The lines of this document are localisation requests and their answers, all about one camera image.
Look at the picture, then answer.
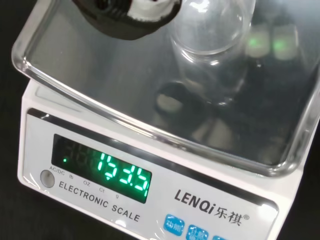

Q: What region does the white electronic balance steel pan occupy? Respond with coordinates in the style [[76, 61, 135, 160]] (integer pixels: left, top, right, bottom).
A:
[[11, 0, 320, 240]]

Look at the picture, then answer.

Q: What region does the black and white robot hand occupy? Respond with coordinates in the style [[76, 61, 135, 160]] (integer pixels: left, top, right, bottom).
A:
[[70, 0, 183, 41]]

